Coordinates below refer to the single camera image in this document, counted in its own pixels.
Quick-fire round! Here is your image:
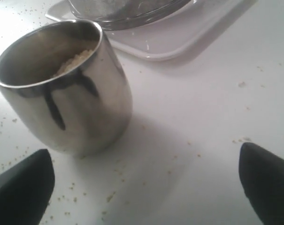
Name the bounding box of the white rectangular plastic tray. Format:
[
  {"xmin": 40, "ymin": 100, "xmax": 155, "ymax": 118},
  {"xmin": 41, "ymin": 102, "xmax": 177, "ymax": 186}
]
[{"xmin": 45, "ymin": 0, "xmax": 253, "ymax": 61}]

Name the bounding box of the round steel mesh sieve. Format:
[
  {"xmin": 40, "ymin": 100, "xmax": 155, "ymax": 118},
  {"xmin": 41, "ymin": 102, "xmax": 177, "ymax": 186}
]
[{"xmin": 67, "ymin": 0, "xmax": 203, "ymax": 31}]

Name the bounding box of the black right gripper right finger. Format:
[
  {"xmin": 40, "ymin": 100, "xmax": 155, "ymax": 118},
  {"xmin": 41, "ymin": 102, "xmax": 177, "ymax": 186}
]
[{"xmin": 239, "ymin": 142, "xmax": 284, "ymax": 225}]

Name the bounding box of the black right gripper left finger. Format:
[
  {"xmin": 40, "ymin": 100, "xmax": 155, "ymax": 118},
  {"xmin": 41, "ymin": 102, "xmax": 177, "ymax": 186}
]
[{"xmin": 0, "ymin": 149, "xmax": 55, "ymax": 225}]

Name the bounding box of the stainless steel cup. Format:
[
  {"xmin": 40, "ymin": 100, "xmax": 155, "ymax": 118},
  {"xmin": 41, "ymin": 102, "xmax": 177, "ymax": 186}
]
[{"xmin": 0, "ymin": 19, "xmax": 132, "ymax": 156}]

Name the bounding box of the yellow and white grain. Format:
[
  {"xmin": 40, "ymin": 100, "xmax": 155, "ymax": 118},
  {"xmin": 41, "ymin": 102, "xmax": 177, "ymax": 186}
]
[{"xmin": 52, "ymin": 50, "xmax": 93, "ymax": 77}]

